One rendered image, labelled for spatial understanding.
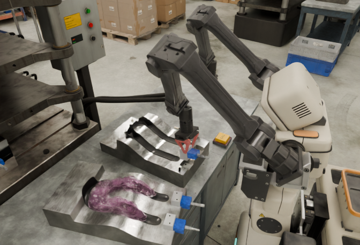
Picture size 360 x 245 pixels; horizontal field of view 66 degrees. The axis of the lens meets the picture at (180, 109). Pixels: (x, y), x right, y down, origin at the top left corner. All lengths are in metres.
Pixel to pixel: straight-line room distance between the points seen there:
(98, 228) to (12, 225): 0.38
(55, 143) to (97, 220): 0.67
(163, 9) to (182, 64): 5.14
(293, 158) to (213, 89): 0.32
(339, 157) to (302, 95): 2.08
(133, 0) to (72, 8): 3.32
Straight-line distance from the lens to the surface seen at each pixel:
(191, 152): 1.21
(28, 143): 1.77
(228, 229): 2.15
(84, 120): 1.73
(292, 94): 0.90
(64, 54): 1.50
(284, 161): 0.87
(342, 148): 3.07
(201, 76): 0.70
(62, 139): 1.71
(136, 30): 5.08
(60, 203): 1.20
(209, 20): 1.13
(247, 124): 0.81
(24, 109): 1.56
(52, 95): 1.62
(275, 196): 1.20
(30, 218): 1.36
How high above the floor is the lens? 1.79
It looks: 34 degrees down
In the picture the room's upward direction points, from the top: 1 degrees counter-clockwise
